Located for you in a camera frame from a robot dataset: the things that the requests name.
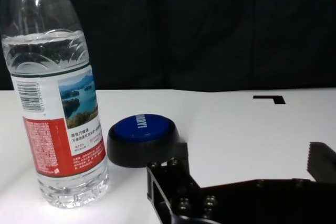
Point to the black L-shaped tape mark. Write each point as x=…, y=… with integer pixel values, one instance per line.
x=278, y=100

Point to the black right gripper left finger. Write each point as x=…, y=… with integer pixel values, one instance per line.
x=173, y=184

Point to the black curtain backdrop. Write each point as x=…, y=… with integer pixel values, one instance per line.
x=210, y=24

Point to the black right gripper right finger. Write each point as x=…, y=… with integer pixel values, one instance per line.
x=323, y=163

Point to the clear water bottle red cap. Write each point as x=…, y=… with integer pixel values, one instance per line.
x=52, y=103

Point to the blue push button black base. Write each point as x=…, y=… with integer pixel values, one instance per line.
x=141, y=132

